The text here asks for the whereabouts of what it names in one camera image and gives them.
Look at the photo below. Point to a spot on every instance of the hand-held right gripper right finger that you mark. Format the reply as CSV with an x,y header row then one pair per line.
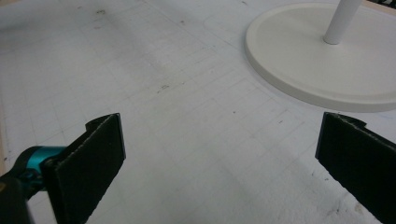
x,y
358,158

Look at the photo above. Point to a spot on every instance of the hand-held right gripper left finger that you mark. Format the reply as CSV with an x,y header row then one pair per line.
x,y
84,171

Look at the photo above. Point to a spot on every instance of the white round lamp stand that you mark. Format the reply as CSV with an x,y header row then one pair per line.
x,y
311,62

